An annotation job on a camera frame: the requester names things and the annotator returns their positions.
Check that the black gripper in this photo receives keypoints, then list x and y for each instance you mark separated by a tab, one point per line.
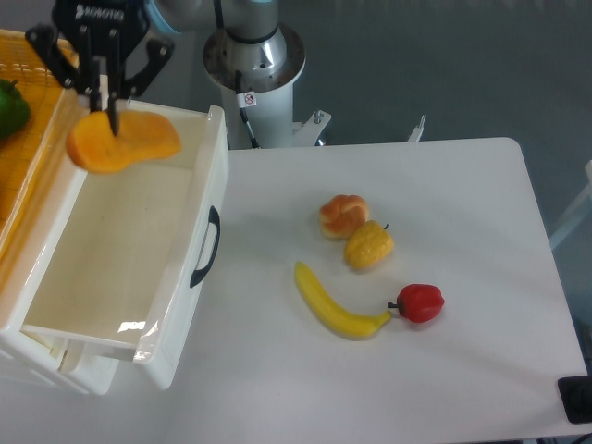
83	33

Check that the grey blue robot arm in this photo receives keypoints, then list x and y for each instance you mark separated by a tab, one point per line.
246	21

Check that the white drawer cabinet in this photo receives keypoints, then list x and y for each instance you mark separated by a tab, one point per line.
35	346

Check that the open white upper drawer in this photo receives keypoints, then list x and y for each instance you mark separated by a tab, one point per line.
133	238

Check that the round knotted bread roll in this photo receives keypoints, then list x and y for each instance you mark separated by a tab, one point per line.
341	216

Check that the green bell pepper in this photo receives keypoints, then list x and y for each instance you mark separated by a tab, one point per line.
15	110

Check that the yellow plastic basket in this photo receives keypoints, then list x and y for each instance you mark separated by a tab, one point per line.
25	156

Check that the yellow bell pepper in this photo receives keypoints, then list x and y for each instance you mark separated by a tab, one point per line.
368	245

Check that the yellow banana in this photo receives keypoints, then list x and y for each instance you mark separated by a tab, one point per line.
332	315

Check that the red bell pepper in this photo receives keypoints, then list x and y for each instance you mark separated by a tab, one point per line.
418	303

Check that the black device at edge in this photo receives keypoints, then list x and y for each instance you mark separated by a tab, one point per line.
575	394

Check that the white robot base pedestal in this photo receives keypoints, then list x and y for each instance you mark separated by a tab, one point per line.
256	82

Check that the dark blue drawer handle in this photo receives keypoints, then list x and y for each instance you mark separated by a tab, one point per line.
209	248

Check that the white frame at right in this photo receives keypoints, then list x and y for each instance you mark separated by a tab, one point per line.
574	214

